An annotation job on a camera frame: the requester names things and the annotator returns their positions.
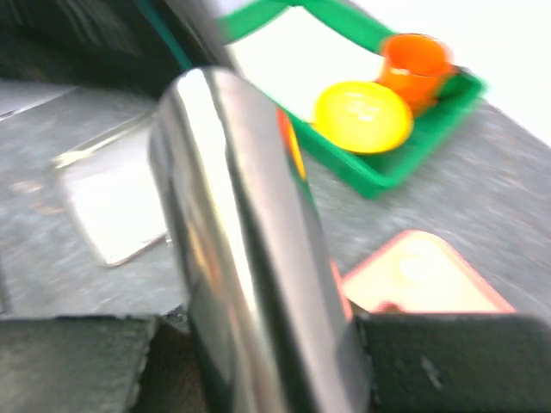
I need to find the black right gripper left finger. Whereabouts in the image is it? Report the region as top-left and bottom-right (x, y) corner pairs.
(1, 317), (158, 412)

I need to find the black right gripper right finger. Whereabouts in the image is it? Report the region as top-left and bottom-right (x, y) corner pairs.
(356, 313), (550, 412)

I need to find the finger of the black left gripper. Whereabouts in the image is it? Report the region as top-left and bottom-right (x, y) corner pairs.
(1, 0), (232, 98)

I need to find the pink tray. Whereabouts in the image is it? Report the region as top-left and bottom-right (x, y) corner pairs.
(341, 230), (515, 313)

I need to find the silver tin lid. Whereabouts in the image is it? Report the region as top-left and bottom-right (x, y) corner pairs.
(52, 112), (166, 267)

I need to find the green plastic bin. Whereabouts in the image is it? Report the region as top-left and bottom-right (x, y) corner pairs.
(217, 1), (484, 199)

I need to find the yellow bowl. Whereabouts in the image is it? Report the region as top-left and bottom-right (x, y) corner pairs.
(313, 81), (414, 155)

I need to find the orange mug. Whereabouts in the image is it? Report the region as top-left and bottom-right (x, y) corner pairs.
(376, 34), (457, 117)

